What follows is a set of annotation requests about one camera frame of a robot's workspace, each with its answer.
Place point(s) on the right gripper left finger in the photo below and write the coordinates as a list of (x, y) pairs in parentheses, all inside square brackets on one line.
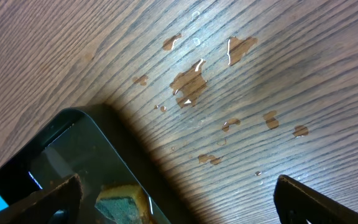
[(58, 204)]

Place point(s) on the black water tray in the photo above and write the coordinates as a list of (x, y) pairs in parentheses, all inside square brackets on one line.
[(92, 142)]

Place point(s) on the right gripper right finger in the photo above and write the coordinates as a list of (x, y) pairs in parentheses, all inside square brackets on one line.
[(297, 203)]

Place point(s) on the green yellow sponge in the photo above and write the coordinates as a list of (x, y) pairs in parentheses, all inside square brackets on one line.
[(124, 204)]

